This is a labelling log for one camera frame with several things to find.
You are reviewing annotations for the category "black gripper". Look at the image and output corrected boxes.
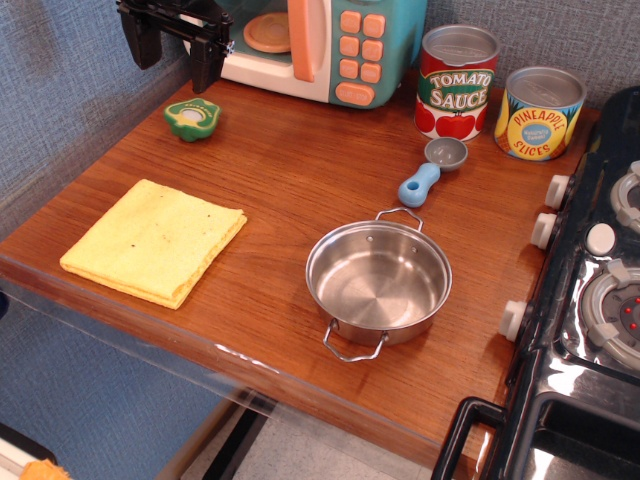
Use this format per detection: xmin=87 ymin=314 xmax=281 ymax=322
xmin=116 ymin=1 xmax=234 ymax=94

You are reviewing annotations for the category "stainless steel pot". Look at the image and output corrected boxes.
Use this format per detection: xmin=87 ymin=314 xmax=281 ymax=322
xmin=305 ymin=207 xmax=453 ymax=363

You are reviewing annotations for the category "yellow folded cloth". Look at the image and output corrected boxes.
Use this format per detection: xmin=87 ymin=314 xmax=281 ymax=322
xmin=60 ymin=179 xmax=247 ymax=310

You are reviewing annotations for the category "green toy pepper slice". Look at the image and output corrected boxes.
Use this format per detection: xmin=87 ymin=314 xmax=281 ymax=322
xmin=163 ymin=98 xmax=222 ymax=142

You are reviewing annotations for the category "orange toy plate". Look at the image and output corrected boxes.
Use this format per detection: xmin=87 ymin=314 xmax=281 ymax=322
xmin=243 ymin=12 xmax=291 ymax=54

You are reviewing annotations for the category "teal toy microwave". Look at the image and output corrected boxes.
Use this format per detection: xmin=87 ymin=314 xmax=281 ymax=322
xmin=219 ymin=1 xmax=427 ymax=109

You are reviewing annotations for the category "tomato sauce can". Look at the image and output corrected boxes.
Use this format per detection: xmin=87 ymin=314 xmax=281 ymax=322
xmin=414 ymin=24 xmax=501 ymax=142

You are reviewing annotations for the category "blue grey measuring scoop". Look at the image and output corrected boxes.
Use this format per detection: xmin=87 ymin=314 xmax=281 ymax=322
xmin=398 ymin=137 xmax=468 ymax=208

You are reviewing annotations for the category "pineapple slices can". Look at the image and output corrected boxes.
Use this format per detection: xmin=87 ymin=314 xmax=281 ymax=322
xmin=494 ymin=66 xmax=587 ymax=162

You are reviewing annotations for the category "white stove knob rear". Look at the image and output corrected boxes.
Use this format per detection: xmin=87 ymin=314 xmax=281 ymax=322
xmin=544 ymin=175 xmax=571 ymax=210

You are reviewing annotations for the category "white stove knob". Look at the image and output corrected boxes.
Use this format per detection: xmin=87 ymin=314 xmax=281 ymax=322
xmin=544 ymin=175 xmax=571 ymax=210
xmin=499 ymin=300 xmax=527 ymax=342
xmin=530 ymin=213 xmax=557 ymax=250

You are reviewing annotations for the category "white stove knob middle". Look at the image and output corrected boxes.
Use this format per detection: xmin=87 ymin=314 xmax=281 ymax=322
xmin=530 ymin=213 xmax=557 ymax=250

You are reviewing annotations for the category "white stove knob front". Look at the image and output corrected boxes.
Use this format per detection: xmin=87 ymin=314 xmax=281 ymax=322
xmin=499 ymin=300 xmax=527 ymax=342

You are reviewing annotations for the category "orange object bottom corner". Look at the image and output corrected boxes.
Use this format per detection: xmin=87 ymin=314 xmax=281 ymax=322
xmin=19 ymin=459 xmax=71 ymax=480

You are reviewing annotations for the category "black toy stove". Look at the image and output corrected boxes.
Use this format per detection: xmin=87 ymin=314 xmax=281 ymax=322
xmin=433 ymin=87 xmax=639 ymax=479

